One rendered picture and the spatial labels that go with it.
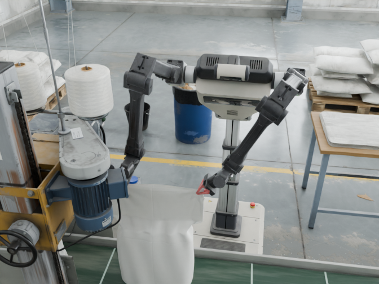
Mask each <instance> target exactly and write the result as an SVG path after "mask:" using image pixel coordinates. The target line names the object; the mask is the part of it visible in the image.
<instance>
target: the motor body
mask: <svg viewBox="0 0 379 284"><path fill-rule="evenodd" d="M107 176H108V170H107V171H106V172H105V173H103V174H101V175H100V176H99V177H97V178H96V179H93V180H88V181H80V180H76V179H71V178H69V177H67V178H68V185H69V186H70V191H71V188H72V191H73V196H74V199H73V197H72V206H73V212H74V215H73V216H74V217H75V220H76V224H77V226H78V227H79V228H80V229H82V230H83V231H85V232H89V233H95V232H99V231H101V230H104V229H106V228H107V227H108V226H109V225H110V224H111V222H112V220H113V206H112V205H113V203H112V201H111V200H110V199H109V198H108V194H107V186H106V178H107ZM72 191H71V195H72Z"/></svg>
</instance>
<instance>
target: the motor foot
mask: <svg viewBox="0 0 379 284"><path fill-rule="evenodd" d="M71 191H72V188H71ZM71 191H70V186H69V185H68V178H67V177H66V176H61V175H60V171H58V170H57V172H56V173H55V174H54V175H53V177H52V178H51V179H50V181H49V182H48V183H47V185H46V186H45V195H46V199H47V203H48V205H50V206H51V205H52V203H53V202H58V201H67V200H72V197H73V199H74V196H73V191H72V195H71Z"/></svg>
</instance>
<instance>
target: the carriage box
mask: <svg viewBox="0 0 379 284"><path fill-rule="evenodd" d="M33 144H34V148H35V151H36V156H37V161H38V165H39V170H40V173H41V177H42V182H41V184H40V185H39V187H38V188H14V187H2V186H0V195H2V196H13V197H24V198H35V199H39V201H40V204H41V206H40V205H38V206H37V208H36V209H35V210H34V211H33V213H32V214H24V213H18V212H7V211H4V210H3V207H2V204H1V200H0V230H8V228H9V227H10V226H11V225H12V223H14V222H16V221H17V220H27V221H30V222H32V223H33V224H35V225H36V226H37V228H38V229H39V233H40V234H39V240H38V241H37V243H36V244H35V245H34V246H35V247H36V250H45V251H52V252H55V251H56V250H57V246H58V244H59V242H60V241H61V239H62V237H63V236H64V234H65V232H66V231H67V229H68V227H69V226H70V224H71V222H72V220H73V219H74V216H73V215H74V212H73V206H72V200H67V201H58V202H53V203H52V205H51V206H50V205H48V203H47V199H46V195H45V186H46V185H47V183H48V182H49V181H50V179H51V178H52V177H53V175H54V174H55V173H56V172H57V170H58V171H60V175H61V176H65V175H64V174H63V173H62V171H61V166H60V161H59V141H55V140H41V139H33ZM64 221H65V223H66V226H67V228H66V230H65V232H64V234H63V236H62V237H61V239H60V241H59V242H58V239H57V232H58V231H59V229H60V227H61V226H62V224H63V222H64Z"/></svg>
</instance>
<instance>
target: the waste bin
mask: <svg viewBox="0 0 379 284"><path fill-rule="evenodd" d="M172 91H173V96H174V118H175V137H176V138H177V139H178V140H179V141H180V142H183V143H185V144H201V143H204V142H206V141H208V140H209V139H210V137H211V123H212V114H213V111H212V110H210V109H209V108H207V107H206V106H204V105H202V104H201V103H200V102H199V100H198V97H197V92H196V90H188V89H183V88H180V87H178V86H172Z"/></svg>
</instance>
